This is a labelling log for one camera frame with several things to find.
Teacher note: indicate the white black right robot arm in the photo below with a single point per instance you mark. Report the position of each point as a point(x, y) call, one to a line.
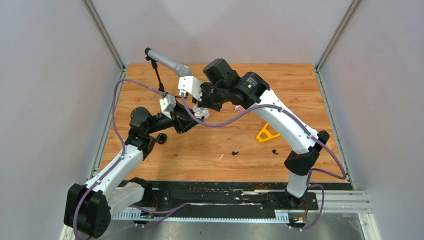
point(254, 94)

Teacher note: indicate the yellow triangular plastic piece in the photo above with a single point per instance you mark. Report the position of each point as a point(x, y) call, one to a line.
point(267, 133)

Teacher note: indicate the white gold earbud charging case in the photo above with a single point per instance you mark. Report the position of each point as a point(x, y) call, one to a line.
point(201, 112)

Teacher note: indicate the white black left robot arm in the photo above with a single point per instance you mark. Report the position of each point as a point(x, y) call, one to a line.
point(91, 206)

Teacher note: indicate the black earbud case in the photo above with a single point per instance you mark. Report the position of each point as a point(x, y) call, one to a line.
point(161, 138)

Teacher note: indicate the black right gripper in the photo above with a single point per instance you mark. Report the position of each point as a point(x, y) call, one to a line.
point(204, 86)

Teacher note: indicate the grey microphone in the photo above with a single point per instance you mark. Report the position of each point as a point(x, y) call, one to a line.
point(181, 69)

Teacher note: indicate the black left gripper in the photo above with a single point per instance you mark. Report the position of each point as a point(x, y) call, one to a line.
point(182, 119)

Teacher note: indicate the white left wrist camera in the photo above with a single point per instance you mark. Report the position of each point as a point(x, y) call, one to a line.
point(167, 105)

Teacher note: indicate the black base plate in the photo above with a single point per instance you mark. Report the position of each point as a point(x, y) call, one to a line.
point(225, 200)

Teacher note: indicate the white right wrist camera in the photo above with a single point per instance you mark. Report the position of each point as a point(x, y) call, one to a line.
point(190, 85)

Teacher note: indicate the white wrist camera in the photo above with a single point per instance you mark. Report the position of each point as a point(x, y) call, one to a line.
point(167, 105)
point(190, 85)

